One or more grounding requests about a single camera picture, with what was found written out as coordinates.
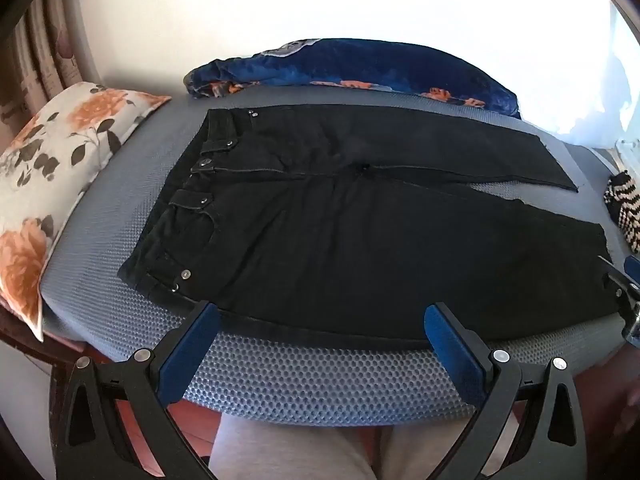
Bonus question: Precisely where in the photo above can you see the black denim pants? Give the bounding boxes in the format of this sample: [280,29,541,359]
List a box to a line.
[119,105,616,350]

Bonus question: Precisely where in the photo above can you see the grey mesh mattress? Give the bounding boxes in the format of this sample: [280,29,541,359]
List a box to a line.
[39,84,640,428]

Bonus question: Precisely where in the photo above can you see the black white striped cloth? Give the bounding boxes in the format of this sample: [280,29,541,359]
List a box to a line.
[603,171,640,254]

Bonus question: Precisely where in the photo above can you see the white orange floral pillow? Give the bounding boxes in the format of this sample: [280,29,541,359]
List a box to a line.
[0,81,170,341]

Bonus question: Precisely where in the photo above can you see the blue floral blanket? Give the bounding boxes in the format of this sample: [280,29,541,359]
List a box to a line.
[183,38,521,118]

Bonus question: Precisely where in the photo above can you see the wooden headboard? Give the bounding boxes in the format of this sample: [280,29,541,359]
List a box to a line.
[1,0,82,136]

